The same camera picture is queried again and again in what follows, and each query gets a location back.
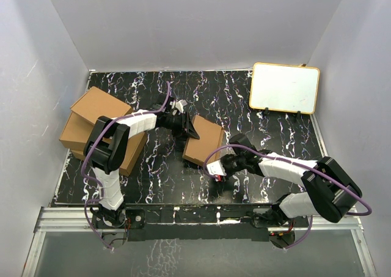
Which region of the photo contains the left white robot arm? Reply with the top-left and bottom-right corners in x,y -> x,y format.
84,97 -> 200,227

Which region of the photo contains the brown cardboard box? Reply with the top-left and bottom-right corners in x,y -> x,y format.
182,115 -> 224,166

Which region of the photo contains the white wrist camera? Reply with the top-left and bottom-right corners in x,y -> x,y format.
172,100 -> 188,115
206,160 -> 226,182

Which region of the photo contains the bottom folded cardboard box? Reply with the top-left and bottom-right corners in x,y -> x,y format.
60,131 -> 147,176

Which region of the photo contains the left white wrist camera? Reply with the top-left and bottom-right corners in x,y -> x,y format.
172,100 -> 188,115

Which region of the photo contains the top small folded cardboard box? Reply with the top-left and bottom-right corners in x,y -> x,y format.
70,86 -> 133,124

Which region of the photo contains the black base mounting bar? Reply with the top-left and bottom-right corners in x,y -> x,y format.
92,204 -> 309,242

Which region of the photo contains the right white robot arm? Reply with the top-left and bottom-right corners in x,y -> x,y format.
220,133 -> 362,226

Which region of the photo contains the aluminium frame rail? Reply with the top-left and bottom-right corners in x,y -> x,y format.
23,207 -> 376,276

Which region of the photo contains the middle folded cardboard box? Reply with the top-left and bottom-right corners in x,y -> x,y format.
59,112 -> 93,151

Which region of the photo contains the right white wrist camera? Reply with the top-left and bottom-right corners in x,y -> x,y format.
206,160 -> 226,182

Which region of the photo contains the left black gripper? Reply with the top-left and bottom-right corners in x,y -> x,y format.
164,112 -> 197,142

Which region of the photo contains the white board yellow frame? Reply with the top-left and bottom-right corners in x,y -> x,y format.
249,62 -> 320,114

